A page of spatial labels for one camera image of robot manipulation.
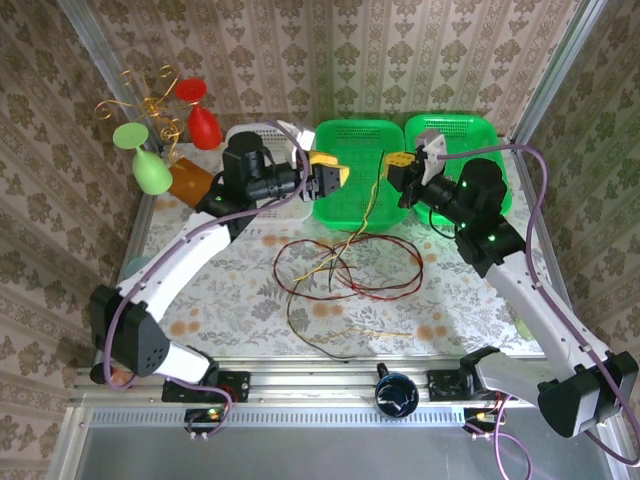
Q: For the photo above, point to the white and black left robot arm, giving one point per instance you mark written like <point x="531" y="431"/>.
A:
<point x="165" y="270"/>

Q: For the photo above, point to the green plastic basket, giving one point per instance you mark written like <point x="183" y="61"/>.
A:
<point x="465" y="132"/>
<point x="350" y="145"/>

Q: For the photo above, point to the amber rack base block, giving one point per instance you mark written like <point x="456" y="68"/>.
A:
<point x="190" y="182"/>

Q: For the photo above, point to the red wine glass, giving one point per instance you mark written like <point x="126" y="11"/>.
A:
<point x="202" y="127"/>

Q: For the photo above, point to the white plastic basket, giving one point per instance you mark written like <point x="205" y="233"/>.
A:
<point x="280" y="222"/>

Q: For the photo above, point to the green wine glass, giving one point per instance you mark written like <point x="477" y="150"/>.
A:
<point x="150" y="172"/>

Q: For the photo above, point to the floral tablecloth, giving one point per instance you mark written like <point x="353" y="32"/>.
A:
<point x="225" y="310"/>

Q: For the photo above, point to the teal translucent cup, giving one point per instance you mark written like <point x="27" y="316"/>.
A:
<point x="136" y="267"/>

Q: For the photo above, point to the light green translucent cup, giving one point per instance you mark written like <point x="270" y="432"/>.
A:
<point x="524" y="330"/>

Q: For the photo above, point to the dark blue mug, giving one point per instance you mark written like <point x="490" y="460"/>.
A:
<point x="395" y="395"/>

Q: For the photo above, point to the small circuit board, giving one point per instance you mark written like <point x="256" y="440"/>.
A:
<point x="205" y="417"/>
<point x="480" y="417"/>

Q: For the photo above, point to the grey metal panel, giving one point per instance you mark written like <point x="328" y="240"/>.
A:
<point x="325" y="455"/>

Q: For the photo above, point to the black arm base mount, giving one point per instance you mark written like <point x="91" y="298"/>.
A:
<point x="447" y="385"/>
<point x="235" y="385"/>

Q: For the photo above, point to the aluminium frame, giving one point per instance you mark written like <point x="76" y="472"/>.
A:
<point x="310" y="385"/>

